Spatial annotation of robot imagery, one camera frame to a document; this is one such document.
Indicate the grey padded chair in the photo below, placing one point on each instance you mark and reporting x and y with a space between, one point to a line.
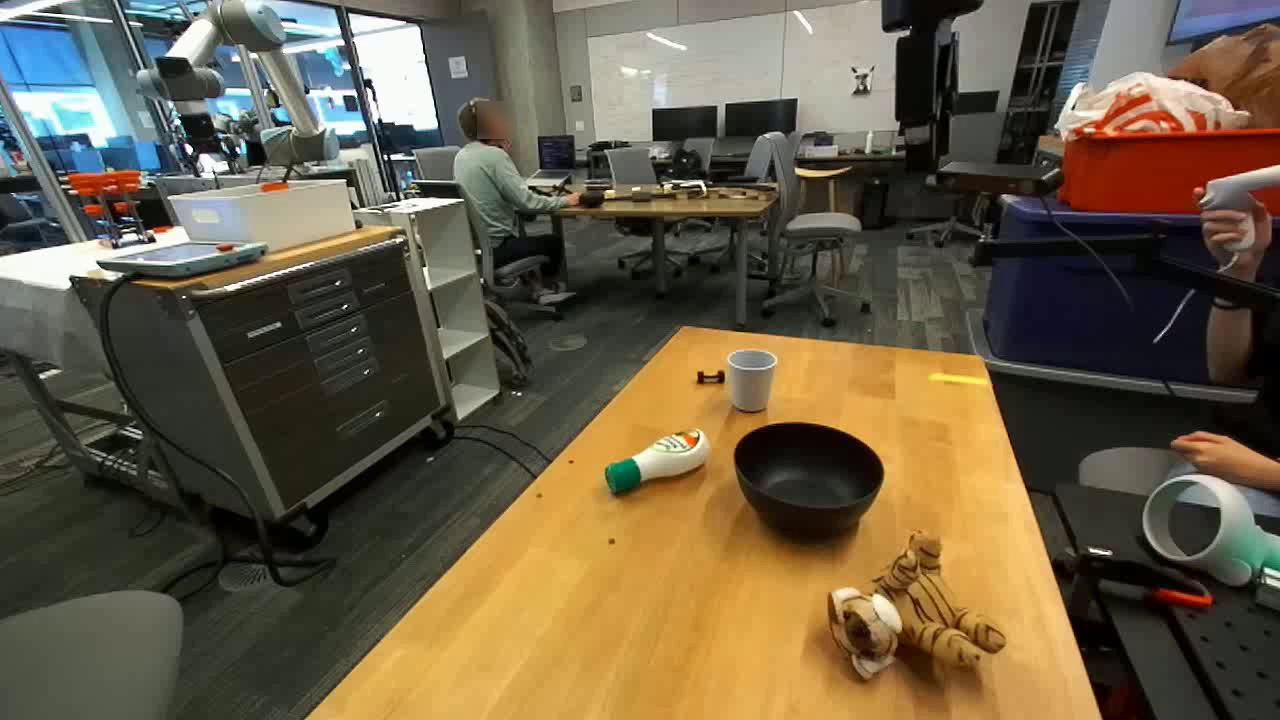
81 663

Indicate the white open shelf unit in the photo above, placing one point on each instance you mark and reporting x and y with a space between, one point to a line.
462 306

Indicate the operator hand bare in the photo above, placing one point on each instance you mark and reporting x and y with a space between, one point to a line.
1215 453

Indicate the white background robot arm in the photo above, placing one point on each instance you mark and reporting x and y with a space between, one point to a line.
252 33

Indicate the operator hand holding controller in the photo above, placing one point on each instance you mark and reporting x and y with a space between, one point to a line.
1235 236

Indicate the small black double wheel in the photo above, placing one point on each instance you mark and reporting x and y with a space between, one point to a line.
709 379

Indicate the grey swivel office chair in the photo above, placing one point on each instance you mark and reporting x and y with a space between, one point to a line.
812 225

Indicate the black bowl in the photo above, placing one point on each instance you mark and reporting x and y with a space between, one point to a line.
806 485

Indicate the white orange plastic bag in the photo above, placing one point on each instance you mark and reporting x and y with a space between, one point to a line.
1146 107

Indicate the dark drawer tool cabinet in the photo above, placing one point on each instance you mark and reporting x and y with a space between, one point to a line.
304 365

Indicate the blue plastic bin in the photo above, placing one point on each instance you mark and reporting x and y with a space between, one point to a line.
1094 303

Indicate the closed grey laptop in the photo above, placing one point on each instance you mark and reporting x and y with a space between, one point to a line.
181 258

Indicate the operator forearm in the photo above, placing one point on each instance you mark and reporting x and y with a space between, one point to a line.
1229 324

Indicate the white bottle green cap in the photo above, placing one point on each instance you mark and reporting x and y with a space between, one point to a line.
663 460

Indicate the white table cloth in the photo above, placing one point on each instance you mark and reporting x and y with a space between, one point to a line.
42 303

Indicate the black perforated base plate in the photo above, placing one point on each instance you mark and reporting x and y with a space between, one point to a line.
1203 663

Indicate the white box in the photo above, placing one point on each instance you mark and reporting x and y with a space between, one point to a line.
274 210

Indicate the white plastic cup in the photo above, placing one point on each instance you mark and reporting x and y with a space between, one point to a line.
753 385

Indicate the wooden office desk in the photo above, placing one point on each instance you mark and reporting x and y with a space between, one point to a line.
681 204

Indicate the yellow tape strip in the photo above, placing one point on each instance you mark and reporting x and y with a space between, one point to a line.
958 381

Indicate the tiger plush toy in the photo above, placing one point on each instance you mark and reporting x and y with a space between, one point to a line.
920 616

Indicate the black computer monitor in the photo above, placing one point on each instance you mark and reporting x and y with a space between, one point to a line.
687 123
760 119

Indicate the white handheld controller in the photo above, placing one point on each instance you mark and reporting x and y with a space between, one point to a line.
1242 185

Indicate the black camera on stand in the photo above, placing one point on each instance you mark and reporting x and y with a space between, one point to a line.
920 60

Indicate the seated person green shirt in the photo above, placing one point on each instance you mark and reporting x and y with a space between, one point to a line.
491 194

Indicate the red plastic bin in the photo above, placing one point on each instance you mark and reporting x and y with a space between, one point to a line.
1163 173

